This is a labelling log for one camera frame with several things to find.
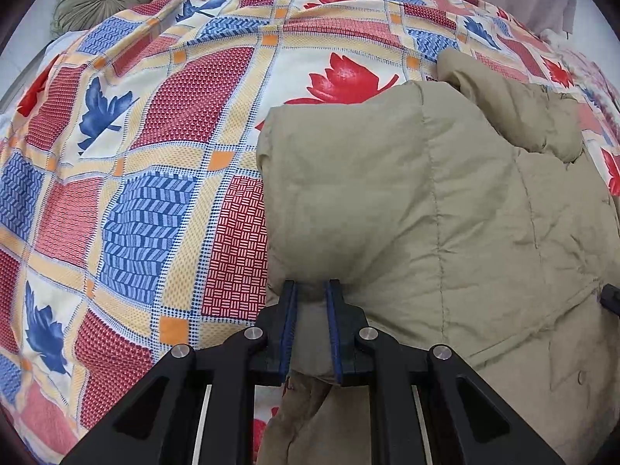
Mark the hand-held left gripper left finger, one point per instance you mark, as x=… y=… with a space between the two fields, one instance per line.
x=289 y=324

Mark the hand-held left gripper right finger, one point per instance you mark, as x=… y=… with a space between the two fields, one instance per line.
x=333 y=329

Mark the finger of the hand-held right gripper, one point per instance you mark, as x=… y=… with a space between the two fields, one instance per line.
x=611 y=296

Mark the khaki puffer jacket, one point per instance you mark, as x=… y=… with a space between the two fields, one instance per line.
x=411 y=193

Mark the pink checked quilt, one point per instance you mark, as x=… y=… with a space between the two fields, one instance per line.
x=588 y=70

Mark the patchwork leaf print bedsheet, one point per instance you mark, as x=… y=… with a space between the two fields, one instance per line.
x=193 y=92

